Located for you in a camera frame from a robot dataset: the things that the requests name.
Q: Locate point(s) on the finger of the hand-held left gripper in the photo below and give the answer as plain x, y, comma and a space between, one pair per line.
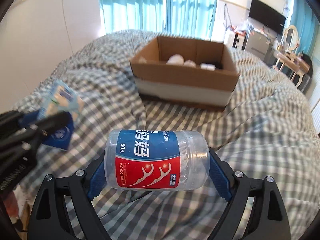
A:
52, 122
27, 120

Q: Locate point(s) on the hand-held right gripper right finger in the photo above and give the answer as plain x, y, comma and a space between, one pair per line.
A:
220, 177

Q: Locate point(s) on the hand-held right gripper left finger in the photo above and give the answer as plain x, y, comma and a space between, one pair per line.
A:
96, 177

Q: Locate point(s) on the blue white packet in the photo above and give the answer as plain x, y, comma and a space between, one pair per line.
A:
60, 95

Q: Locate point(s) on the clear jar red blue label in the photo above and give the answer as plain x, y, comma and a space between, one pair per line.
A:
150, 160

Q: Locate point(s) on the cardboard box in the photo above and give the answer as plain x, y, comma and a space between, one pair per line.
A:
180, 90

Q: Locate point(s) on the white tube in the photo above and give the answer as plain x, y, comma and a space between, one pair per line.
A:
143, 60

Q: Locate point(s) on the small white box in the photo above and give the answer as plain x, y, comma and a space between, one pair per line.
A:
207, 67

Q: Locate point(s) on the small white bottle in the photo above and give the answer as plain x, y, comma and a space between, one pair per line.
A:
190, 63

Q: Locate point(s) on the white bottle with patterned cap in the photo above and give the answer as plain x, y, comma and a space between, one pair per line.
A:
175, 59

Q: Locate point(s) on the grey checkered blanket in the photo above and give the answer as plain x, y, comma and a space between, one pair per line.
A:
250, 130

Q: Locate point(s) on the wooden chair with dark seat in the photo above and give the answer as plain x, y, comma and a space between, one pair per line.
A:
281, 62

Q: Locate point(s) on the white dressing table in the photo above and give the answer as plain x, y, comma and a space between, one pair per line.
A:
297, 63

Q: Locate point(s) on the silver small fridge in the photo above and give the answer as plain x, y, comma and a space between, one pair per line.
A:
256, 43

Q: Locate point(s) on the white suitcase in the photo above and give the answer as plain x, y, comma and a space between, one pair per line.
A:
232, 38

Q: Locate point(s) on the wide teal curtain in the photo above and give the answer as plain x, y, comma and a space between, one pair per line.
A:
132, 5

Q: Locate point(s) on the black backpack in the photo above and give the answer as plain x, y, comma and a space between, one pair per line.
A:
307, 63

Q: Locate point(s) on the oval white vanity mirror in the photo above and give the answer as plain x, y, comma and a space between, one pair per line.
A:
290, 37

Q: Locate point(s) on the narrow teal curtain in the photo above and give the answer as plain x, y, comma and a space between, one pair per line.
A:
192, 7

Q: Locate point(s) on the teal curtain beside wardrobe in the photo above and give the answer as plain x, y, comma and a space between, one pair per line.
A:
303, 17

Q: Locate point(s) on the black wall television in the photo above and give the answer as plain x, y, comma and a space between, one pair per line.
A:
266, 15

